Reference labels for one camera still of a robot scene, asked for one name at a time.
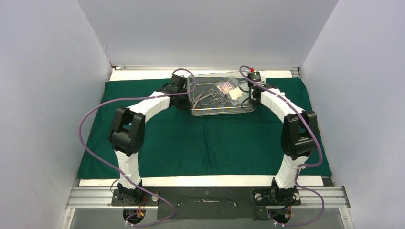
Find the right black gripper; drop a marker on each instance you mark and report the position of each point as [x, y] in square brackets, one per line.
[253, 101]

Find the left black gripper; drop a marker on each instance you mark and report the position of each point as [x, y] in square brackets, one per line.
[186, 105]

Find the metal wire mesh tray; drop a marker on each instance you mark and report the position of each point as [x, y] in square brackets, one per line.
[219, 105]

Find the dark green surgical cloth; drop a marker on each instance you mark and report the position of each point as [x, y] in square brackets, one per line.
[179, 144]

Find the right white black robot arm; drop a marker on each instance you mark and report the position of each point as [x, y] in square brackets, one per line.
[298, 140]

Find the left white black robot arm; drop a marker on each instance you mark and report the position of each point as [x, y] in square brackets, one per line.
[127, 133]

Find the steel surgical scissors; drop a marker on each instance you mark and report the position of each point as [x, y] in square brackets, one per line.
[211, 93]

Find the clear gauze packet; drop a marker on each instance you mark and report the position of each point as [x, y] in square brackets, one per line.
[237, 96]

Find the steel forceps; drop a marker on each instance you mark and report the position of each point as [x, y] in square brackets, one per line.
[195, 101]

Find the clear packet pink contents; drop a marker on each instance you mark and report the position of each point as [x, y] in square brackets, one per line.
[226, 85]

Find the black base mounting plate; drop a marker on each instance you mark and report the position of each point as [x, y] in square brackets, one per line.
[187, 203]

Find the aluminium right side rail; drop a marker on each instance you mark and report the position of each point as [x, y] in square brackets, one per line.
[295, 72]

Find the aluminium front frame rail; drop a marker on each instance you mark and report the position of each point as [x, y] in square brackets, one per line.
[101, 197]

